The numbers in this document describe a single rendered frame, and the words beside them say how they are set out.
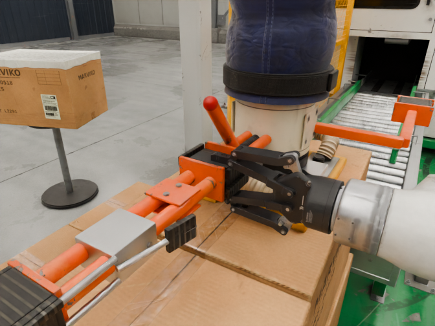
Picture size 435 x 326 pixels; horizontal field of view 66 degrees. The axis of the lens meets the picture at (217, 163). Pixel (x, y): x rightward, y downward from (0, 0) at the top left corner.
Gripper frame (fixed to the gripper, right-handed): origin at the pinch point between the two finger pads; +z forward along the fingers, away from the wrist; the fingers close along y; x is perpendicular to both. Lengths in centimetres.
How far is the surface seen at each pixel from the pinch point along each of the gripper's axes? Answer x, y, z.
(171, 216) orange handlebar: -13.9, -0.7, -2.6
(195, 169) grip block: -3.0, -1.6, 1.0
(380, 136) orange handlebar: 29.5, -0.5, -21.4
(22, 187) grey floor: 74, 107, 224
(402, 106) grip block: 52, -1, -23
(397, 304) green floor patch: 103, 108, -40
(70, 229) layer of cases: 18, 53, 76
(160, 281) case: -12.9, 13.7, 1.5
